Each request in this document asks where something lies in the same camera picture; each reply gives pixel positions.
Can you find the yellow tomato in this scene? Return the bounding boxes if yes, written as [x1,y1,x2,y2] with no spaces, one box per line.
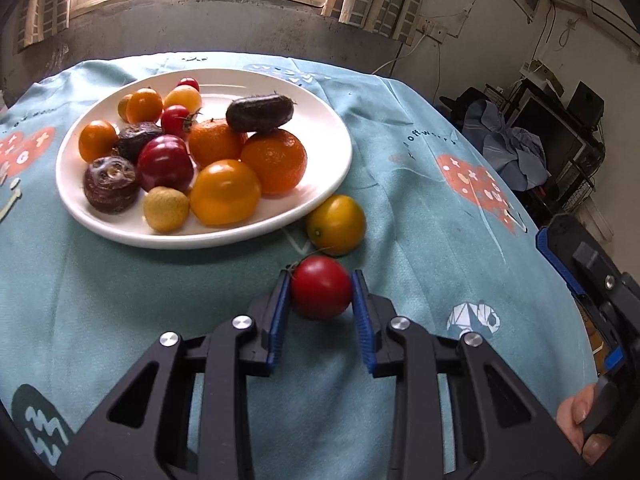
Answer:
[306,195,367,257]

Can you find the teal printed tablecloth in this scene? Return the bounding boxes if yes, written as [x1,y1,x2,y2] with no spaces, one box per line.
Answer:
[0,52,598,480]

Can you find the black chair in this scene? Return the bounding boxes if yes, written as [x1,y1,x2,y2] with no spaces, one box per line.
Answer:
[440,87,501,126]

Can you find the dark red plum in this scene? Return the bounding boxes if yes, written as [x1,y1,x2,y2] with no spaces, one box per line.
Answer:
[137,135,194,192]

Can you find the rough tan longan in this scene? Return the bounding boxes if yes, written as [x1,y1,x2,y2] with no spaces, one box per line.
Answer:
[143,186,191,233]

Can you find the metal wire rack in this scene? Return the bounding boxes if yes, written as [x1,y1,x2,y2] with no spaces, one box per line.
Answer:
[550,125,616,241]

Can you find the dimpled mandarin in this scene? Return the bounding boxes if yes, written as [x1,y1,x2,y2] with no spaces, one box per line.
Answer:
[188,118,248,168]

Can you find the white oval plate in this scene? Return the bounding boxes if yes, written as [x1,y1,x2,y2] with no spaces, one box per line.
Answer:
[55,68,354,250]

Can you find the dark purple wrinkled fruit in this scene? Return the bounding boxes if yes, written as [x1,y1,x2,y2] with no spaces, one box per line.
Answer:
[225,92,294,133]

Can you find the person's right hand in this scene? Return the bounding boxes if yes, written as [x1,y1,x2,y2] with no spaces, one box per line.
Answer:
[556,385,614,466]

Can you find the large dimpled orange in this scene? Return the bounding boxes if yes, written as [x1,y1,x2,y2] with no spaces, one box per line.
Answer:
[240,128,307,196]

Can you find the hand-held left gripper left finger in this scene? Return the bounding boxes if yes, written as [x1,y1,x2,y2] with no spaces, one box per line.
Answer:
[55,270,292,480]

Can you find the white power cable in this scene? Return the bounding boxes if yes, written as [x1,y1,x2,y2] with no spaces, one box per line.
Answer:
[372,35,426,76]

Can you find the black monitor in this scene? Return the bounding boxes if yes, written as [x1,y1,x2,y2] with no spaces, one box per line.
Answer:
[505,95,588,181]

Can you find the small smooth orange fruit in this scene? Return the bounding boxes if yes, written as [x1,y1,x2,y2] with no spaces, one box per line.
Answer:
[78,120,119,163]
[125,88,164,124]

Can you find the large smooth yellow-orange fruit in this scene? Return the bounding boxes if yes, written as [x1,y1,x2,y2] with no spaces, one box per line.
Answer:
[189,159,262,226]

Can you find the blue clothing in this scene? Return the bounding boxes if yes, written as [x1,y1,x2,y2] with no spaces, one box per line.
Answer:
[462,100,551,191]

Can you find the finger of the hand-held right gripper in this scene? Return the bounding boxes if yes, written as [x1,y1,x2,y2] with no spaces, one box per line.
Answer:
[536,212,640,373]

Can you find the small pale yellow fruit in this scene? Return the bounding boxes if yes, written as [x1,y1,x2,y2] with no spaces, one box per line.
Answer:
[163,85,203,113]

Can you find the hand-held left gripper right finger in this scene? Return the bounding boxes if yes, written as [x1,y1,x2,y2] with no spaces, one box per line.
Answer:
[351,269,588,480]

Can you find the dark brown water chestnut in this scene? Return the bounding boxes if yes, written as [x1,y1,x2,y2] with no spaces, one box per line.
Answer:
[82,156,140,215]
[112,122,166,163]

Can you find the white air conditioner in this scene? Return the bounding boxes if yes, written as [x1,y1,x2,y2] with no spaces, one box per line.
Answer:
[582,0,640,56]

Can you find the wall socket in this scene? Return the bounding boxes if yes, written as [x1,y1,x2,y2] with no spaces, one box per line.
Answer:
[417,20,448,41]

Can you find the black speaker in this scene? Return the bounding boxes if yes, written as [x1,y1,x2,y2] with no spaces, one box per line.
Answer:
[567,81,604,126]

